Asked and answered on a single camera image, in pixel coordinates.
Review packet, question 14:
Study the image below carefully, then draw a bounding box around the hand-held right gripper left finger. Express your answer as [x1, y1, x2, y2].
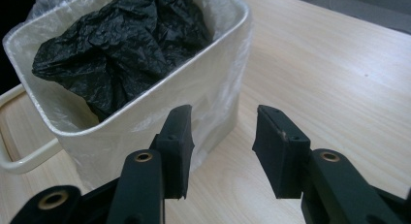
[149, 104, 196, 200]

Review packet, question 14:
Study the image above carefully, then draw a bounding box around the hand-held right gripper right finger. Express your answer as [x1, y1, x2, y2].
[251, 104, 312, 200]

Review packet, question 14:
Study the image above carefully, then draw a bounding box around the cream square trash bin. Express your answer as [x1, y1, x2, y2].
[2, 0, 254, 190]

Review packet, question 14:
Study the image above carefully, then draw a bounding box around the black plastic bag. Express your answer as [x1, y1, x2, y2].
[31, 0, 214, 123]

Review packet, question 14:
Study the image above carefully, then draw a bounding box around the cream bin rim ring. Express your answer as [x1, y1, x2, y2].
[0, 82, 64, 176]

